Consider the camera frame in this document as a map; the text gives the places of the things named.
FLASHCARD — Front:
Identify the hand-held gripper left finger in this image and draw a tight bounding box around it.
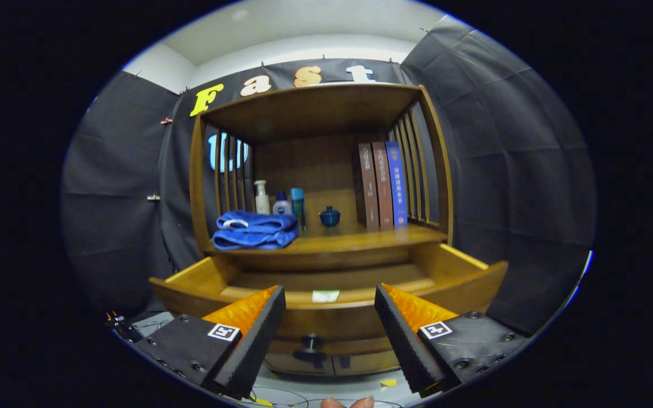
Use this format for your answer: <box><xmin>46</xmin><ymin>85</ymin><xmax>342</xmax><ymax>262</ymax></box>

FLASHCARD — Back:
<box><xmin>134</xmin><ymin>285</ymin><xmax>287</xmax><ymax>400</ymax></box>

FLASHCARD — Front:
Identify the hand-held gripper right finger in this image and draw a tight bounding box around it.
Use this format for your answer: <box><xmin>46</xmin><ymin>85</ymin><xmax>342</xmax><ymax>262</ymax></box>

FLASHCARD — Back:
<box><xmin>374</xmin><ymin>283</ymin><xmax>528</xmax><ymax>397</ymax></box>

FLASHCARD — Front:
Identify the wooden drawer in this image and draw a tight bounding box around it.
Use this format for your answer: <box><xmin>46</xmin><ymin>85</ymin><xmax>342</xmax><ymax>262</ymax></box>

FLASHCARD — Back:
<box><xmin>149</xmin><ymin>243</ymin><xmax>508</xmax><ymax>363</ymax></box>

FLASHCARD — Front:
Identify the wooden cabinet door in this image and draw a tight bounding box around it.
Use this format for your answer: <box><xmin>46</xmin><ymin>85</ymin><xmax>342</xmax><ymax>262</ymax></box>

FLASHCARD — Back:
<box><xmin>264</xmin><ymin>354</ymin><xmax>336</xmax><ymax>376</ymax></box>
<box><xmin>335</xmin><ymin>350</ymin><xmax>402</xmax><ymax>375</ymax></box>

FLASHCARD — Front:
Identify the wooden countertop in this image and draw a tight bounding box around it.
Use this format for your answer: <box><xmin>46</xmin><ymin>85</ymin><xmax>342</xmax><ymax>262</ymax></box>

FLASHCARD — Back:
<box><xmin>205</xmin><ymin>218</ymin><xmax>448</xmax><ymax>256</ymax></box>

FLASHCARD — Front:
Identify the wooden cabinet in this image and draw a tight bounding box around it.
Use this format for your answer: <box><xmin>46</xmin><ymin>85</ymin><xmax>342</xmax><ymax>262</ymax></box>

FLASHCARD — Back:
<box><xmin>189</xmin><ymin>83</ymin><xmax>455</xmax><ymax>377</ymax></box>

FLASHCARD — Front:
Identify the blue folded towel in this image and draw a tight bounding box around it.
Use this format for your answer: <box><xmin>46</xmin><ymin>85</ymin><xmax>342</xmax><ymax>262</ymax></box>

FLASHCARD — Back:
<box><xmin>212</xmin><ymin>210</ymin><xmax>299</xmax><ymax>251</ymax></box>

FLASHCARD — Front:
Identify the white pump bottle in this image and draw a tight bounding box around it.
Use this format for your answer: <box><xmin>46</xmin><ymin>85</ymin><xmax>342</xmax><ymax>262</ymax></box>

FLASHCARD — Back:
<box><xmin>254</xmin><ymin>180</ymin><xmax>271</xmax><ymax>215</ymax></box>

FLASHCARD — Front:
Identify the teal bottle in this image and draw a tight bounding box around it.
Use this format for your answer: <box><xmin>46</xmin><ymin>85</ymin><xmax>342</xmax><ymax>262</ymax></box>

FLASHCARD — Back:
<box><xmin>291</xmin><ymin>188</ymin><xmax>307</xmax><ymax>233</ymax></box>

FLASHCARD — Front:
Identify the reddish brown book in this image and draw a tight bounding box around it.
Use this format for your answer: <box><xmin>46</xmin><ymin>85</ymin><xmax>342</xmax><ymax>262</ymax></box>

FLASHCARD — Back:
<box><xmin>372</xmin><ymin>141</ymin><xmax>395</xmax><ymax>230</ymax></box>

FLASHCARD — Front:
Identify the dark brown book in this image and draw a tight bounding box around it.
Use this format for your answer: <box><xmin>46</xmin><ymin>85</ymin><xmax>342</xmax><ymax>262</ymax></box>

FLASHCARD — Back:
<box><xmin>353</xmin><ymin>142</ymin><xmax>380</xmax><ymax>231</ymax></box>

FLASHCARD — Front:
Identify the blue book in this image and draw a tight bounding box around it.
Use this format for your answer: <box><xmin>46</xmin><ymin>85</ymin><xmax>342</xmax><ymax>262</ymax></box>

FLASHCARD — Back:
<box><xmin>385</xmin><ymin>140</ymin><xmax>409</xmax><ymax>227</ymax></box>

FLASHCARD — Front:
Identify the black backdrop cloth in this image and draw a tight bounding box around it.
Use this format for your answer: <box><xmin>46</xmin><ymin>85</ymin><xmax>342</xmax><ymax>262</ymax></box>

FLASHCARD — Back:
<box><xmin>60</xmin><ymin>14</ymin><xmax>598</xmax><ymax>338</ymax></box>

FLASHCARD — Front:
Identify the thin black floor cable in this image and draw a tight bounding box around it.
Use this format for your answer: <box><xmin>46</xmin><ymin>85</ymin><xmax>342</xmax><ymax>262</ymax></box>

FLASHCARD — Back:
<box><xmin>247</xmin><ymin>385</ymin><xmax>404</xmax><ymax>408</ymax></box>

